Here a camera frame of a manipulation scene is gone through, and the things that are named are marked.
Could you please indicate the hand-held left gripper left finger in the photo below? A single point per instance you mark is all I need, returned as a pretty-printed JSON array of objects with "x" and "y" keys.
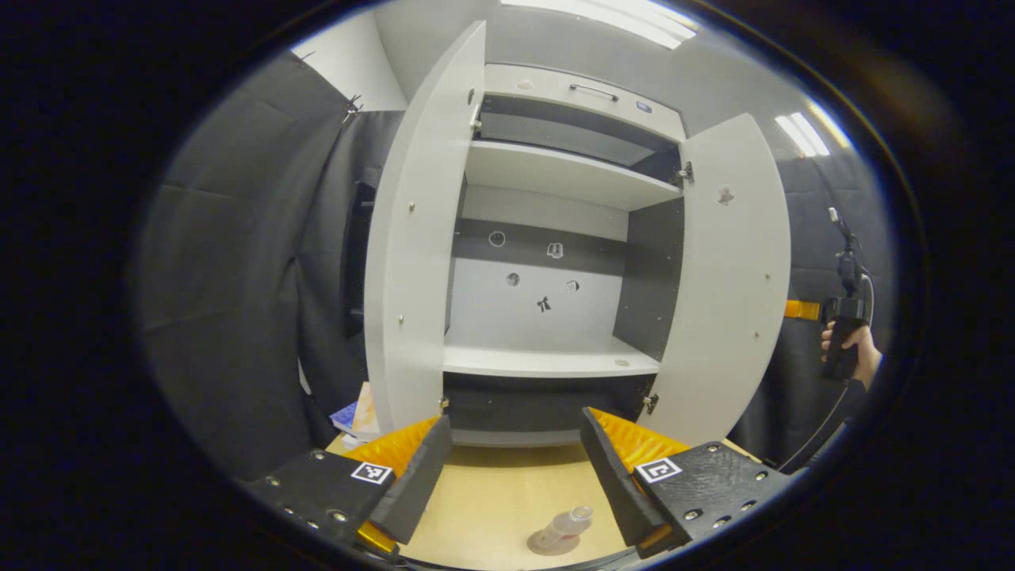
[{"x": 416, "y": 484}]

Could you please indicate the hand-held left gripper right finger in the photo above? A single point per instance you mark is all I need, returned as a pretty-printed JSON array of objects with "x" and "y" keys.
[{"x": 614, "y": 484}]

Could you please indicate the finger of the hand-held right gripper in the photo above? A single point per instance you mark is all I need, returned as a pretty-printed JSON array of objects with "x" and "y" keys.
[{"x": 802, "y": 310}]

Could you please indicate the clear plastic bottle pink label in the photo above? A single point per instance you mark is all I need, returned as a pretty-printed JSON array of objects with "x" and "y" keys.
[{"x": 567, "y": 523}]

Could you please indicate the white cabinet door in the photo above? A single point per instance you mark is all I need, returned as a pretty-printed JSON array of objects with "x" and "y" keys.
[
  {"x": 729, "y": 301},
  {"x": 412, "y": 238}
]

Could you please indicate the metal door hinge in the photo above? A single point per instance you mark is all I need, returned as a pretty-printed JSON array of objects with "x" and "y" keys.
[
  {"x": 686, "y": 171},
  {"x": 651, "y": 403}
]

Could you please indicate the white cabinet shelf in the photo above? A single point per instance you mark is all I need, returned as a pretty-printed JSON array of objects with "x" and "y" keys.
[
  {"x": 539, "y": 361},
  {"x": 555, "y": 170}
]

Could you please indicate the white cabinet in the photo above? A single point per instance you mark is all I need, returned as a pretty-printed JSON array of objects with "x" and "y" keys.
[{"x": 523, "y": 309}]

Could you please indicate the white printed booklet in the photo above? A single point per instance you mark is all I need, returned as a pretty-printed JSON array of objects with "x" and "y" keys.
[{"x": 366, "y": 412}]

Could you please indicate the blue book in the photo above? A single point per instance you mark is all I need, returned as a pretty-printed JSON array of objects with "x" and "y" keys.
[{"x": 345, "y": 416}]

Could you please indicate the ceiling light panel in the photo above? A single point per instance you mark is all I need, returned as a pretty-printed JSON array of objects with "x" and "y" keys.
[
  {"x": 618, "y": 14},
  {"x": 801, "y": 135}
]

